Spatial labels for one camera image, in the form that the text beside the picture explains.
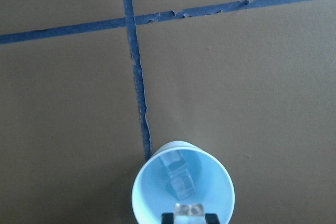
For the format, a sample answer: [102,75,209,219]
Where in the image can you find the clear ice cube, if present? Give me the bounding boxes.
[160,150,196,200]
[173,204,206,224]

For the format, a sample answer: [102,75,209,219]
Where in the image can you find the light blue cup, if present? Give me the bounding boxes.
[132,141,235,223]

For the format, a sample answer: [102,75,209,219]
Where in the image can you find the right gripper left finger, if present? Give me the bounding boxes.
[161,213,174,224]

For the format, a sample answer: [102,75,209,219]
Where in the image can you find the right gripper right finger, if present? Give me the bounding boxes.
[205,214,219,224]

